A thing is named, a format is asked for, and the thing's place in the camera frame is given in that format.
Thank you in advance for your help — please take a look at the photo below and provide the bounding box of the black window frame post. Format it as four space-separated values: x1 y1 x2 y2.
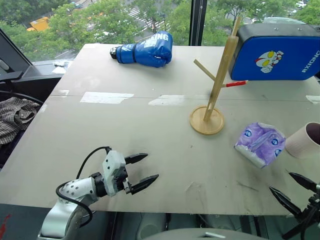
189 0 209 47

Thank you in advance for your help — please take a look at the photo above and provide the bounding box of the yellow truck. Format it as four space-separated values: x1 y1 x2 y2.
26 16 51 33

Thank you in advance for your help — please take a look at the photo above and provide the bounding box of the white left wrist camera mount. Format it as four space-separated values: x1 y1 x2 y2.
101 149 127 197

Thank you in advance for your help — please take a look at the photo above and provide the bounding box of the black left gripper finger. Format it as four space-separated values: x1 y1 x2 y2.
129 174 160 196
124 153 149 166

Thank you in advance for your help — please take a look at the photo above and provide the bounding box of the checked cloth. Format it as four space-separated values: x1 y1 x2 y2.
0 96 41 146

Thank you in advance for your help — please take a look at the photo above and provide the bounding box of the purple tissue pack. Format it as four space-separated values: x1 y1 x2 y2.
233 121 287 169

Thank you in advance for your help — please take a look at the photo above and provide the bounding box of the wooden mug tree stand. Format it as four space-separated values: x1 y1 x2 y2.
189 16 250 136

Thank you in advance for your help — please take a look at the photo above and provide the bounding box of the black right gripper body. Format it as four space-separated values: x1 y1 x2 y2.
295 183 320 225

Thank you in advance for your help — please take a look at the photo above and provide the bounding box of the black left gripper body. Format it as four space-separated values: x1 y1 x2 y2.
113 165 134 195

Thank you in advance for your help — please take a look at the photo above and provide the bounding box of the pink ribbed cup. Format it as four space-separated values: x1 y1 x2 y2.
284 121 320 160

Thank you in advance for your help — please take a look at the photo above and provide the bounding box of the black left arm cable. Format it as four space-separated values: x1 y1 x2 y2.
55 146 112 227

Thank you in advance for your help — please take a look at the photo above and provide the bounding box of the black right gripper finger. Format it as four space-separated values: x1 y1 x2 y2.
268 186 303 217
288 171 319 194

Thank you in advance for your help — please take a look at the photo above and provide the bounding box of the blue punching pad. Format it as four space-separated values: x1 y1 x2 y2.
228 22 320 82

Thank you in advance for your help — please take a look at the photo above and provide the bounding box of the blue boxing glove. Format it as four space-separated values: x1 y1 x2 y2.
109 30 174 69

